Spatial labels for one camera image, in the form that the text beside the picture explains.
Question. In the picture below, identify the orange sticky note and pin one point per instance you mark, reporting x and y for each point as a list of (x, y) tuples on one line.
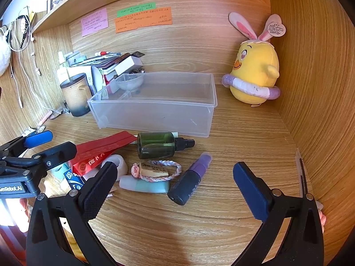
[(144, 23)]

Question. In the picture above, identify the small white green bottle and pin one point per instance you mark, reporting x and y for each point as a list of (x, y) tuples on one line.
[(61, 66)]

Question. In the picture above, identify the stack of books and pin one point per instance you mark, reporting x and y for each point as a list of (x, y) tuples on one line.
[(106, 62)]

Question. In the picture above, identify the red white carton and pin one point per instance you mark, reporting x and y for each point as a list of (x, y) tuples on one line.
[(108, 79)]

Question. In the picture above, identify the white fluffy pouch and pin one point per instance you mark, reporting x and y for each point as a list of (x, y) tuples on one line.
[(4, 52)]

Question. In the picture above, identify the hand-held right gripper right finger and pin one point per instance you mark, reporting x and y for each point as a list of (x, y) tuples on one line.
[(249, 191)]

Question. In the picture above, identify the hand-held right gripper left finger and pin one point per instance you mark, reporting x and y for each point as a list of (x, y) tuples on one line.
[(97, 191)]

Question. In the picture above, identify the pink pen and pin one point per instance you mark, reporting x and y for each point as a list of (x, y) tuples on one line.
[(44, 118)]

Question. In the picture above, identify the pink sticky note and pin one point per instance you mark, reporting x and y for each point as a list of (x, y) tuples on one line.
[(94, 22)]

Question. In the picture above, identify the wooden shelf board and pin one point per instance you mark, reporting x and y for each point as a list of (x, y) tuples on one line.
[(83, 2)]

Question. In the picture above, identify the yellow chick plush toy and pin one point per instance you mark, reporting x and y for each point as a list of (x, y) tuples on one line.
[(255, 66)]

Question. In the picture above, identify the small blue card box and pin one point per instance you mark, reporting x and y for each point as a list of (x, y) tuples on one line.
[(73, 179)]

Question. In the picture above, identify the person's left hand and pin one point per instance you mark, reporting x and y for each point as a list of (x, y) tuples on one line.
[(15, 210)]

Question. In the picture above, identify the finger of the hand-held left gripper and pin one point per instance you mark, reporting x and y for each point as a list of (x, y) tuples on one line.
[(61, 151), (38, 139)]

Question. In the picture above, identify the brown ceramic mug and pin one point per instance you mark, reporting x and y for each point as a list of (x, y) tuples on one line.
[(73, 97)]

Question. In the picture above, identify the eyeglasses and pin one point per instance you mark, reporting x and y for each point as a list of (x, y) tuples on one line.
[(56, 113)]

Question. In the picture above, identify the white tape roll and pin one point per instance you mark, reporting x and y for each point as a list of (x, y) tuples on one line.
[(120, 166)]

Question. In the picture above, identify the green sticky note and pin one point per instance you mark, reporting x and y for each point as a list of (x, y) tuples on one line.
[(136, 8)]

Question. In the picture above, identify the white rectangular box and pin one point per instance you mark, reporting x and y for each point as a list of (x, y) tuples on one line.
[(126, 65)]

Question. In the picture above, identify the mint green tube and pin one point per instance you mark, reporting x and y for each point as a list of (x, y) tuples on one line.
[(149, 187)]

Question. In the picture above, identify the small blue green packet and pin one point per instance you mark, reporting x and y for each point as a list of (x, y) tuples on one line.
[(59, 171)]

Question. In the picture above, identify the dark green spray bottle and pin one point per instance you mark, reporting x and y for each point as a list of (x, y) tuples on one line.
[(155, 145)]

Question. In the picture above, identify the red white marker pen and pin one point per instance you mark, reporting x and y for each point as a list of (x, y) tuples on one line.
[(106, 53)]

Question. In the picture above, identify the red paper packet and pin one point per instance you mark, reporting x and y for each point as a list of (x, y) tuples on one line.
[(102, 146)]

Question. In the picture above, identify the clear plastic storage box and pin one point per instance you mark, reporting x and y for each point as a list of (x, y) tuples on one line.
[(155, 110)]

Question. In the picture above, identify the clear glass bowl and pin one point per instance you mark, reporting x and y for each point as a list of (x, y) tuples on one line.
[(130, 81)]

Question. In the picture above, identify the white oval dish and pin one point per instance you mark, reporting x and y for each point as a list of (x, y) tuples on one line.
[(95, 80)]

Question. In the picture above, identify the purple spray bottle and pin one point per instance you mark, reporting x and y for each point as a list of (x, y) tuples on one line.
[(185, 183)]

